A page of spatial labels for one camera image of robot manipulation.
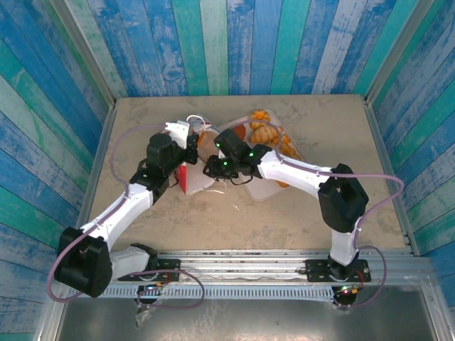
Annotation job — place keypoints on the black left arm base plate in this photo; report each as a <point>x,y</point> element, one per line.
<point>170,270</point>

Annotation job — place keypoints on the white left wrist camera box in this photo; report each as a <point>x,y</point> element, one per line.
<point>177,133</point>

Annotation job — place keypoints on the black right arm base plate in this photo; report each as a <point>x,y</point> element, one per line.
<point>318,270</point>

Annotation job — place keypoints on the small circuit board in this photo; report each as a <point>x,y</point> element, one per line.
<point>349,290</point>
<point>153,288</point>

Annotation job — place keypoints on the red and white paper bag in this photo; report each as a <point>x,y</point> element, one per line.
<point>193,181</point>

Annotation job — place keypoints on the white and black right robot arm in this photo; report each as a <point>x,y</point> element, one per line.
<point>341,202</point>

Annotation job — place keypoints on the round pumpkin-shaped fake bread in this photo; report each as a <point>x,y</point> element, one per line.
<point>259,115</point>

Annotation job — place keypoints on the aluminium table side rail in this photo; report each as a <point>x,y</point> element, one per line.
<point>104,135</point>
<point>378,135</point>

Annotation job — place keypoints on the pale pink plastic tray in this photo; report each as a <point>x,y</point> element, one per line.
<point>263,188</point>

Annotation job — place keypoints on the long fake baguette loaf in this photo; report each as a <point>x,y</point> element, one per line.
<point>282,184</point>

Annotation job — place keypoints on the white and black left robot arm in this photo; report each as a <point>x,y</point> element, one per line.
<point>117,216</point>

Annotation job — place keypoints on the steel sheet panel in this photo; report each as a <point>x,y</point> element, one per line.
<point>249,319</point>

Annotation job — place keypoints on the aluminium mounting rail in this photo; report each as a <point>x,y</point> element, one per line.
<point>241,264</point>

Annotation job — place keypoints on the clear plastic wrap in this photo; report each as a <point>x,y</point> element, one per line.
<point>147,312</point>

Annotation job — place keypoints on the reddish triangular fake pastry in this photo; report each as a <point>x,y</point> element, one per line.
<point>240,131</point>

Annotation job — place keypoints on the aluminium corner post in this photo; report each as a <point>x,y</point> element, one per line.
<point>394,53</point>
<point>86,53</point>

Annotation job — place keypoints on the large striped fake croissant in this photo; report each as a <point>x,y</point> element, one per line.
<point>264,134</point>

